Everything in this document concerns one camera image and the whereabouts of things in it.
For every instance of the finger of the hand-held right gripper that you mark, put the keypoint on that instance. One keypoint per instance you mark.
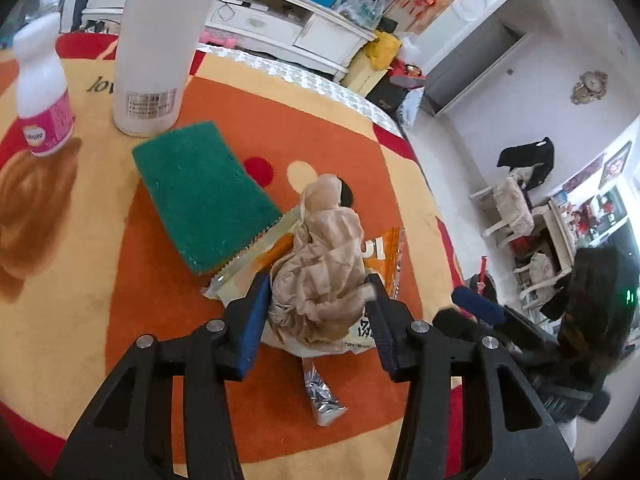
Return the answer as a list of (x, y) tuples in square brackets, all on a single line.
[(452, 324), (480, 306)]

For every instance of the white chair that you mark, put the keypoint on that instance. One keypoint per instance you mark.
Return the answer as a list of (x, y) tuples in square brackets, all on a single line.
[(540, 275), (510, 205)]

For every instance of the dark cardboard box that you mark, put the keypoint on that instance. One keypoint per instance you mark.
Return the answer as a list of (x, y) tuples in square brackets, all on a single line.
[(387, 92)]

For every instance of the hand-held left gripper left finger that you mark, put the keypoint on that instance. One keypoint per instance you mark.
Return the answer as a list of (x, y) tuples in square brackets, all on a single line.
[(252, 330)]

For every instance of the white low cabinet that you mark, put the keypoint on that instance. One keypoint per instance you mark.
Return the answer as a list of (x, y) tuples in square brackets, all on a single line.
[(270, 20)]

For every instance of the orange printed blanket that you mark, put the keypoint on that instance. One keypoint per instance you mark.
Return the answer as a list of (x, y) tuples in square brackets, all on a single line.
[(100, 235)]

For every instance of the white dining table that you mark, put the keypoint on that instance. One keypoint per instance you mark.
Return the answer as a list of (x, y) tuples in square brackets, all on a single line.
[(562, 230)]

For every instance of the green scouring pad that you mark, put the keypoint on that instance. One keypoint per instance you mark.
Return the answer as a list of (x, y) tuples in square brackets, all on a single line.
[(200, 195)]

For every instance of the tall white cylinder bottle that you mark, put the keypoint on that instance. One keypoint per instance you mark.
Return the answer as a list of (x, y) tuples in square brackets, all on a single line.
[(155, 45)]

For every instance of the yellow orange snack bag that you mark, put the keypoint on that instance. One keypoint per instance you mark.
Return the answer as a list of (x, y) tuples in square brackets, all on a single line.
[(385, 255)]

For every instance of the brown paper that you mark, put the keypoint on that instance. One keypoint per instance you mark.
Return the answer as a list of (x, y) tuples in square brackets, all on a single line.
[(320, 280)]

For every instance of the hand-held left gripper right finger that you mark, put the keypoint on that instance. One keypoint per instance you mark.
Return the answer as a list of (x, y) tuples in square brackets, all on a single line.
[(382, 330)]

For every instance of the clear plastic bag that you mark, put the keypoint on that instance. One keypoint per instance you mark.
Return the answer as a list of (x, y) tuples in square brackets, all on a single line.
[(362, 7)]

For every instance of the black jacket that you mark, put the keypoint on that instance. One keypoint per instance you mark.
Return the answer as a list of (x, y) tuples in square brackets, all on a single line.
[(527, 160)]

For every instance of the ornate wall clock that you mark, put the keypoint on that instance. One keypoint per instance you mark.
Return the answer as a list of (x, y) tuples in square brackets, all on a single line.
[(590, 87)]

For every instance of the white bottle pink label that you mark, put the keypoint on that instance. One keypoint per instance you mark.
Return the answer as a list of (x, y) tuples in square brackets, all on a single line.
[(42, 90)]

